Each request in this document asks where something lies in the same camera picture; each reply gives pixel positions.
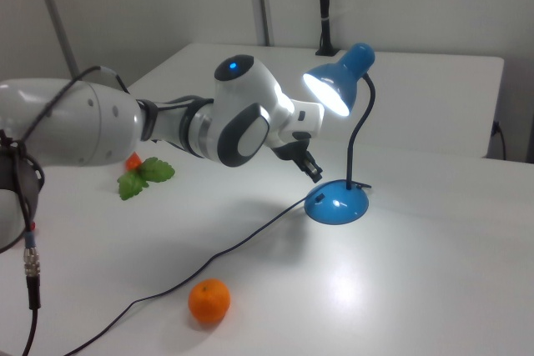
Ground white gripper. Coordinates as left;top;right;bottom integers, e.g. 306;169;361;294
272;97;326;184

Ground blue desk lamp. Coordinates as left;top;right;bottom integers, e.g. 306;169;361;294
301;42;377;226

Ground orange toy carrot green leaves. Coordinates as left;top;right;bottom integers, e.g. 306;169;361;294
116;151;177;202

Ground orange mandarin fruit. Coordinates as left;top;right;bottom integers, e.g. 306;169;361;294
187;278;232;325

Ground black lamp power cable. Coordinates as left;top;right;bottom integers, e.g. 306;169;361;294
53;183;373;356

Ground black hanging cable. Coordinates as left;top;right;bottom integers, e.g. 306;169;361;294
493;119;509;162

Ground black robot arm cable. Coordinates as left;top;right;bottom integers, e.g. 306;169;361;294
0;64;131;356

